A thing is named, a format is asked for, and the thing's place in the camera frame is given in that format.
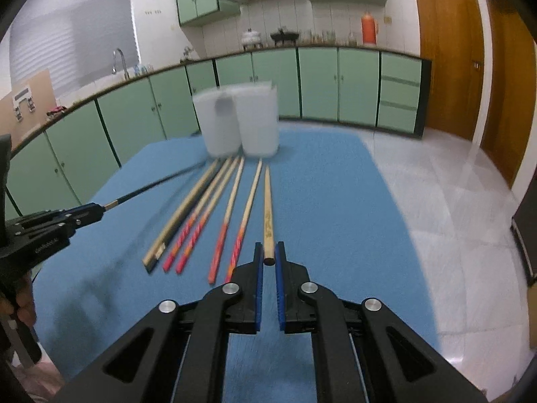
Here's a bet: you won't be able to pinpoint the wooden door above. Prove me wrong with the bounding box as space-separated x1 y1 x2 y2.
410 0 488 142
479 0 537 189

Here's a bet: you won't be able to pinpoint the green base cabinets with sink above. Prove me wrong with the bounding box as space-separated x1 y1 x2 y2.
0 64 203 221

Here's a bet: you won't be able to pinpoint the black chopstick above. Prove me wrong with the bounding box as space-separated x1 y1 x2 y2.
103 157 221 213

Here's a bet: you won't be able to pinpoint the black cabinet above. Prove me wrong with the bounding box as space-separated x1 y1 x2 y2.
510 195 537 287

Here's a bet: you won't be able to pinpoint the person's left hand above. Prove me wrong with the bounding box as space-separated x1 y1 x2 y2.
0 274 38 329

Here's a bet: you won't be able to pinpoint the black wok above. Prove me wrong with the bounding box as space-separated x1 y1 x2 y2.
269 27 300 47

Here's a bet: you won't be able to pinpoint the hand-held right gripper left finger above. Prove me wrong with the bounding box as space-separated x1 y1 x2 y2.
50 242 264 403

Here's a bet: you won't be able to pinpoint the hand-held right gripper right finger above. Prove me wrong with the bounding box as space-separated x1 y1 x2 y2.
275 241 491 403

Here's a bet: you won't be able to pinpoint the cardboard box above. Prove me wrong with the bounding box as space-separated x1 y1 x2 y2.
0 69 58 148

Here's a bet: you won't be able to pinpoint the white utensil holder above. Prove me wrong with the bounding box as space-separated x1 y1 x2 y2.
192 83 280 157

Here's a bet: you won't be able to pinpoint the white window blind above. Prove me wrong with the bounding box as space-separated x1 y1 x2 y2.
7 0 140 98

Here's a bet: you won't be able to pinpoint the wooden chopstick with dark end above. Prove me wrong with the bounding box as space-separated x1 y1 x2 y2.
143 159 223 273

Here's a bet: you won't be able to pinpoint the red orange wooden chopstick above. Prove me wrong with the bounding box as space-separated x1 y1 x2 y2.
224 159 263 284
207 156 245 283

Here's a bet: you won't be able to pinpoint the metal faucet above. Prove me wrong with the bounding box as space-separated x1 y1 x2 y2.
111 48 131 81

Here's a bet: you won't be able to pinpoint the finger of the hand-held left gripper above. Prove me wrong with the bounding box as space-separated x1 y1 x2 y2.
24 213 104 241
14 203 105 228

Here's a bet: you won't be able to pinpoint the orange thermos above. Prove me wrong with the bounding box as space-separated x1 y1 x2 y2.
360 11 380 46

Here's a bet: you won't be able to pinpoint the blue table mat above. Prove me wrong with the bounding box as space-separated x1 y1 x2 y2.
31 128 441 403

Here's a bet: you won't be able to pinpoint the plain wooden printed chopstick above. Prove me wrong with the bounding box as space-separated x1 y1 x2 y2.
262 165 276 267

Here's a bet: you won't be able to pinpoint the green base cabinets with drawers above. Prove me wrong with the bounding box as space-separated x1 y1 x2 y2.
185 45 433 140

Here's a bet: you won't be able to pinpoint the red striped wooden chopstick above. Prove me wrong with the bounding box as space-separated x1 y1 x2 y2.
162 157 233 273
175 156 242 275

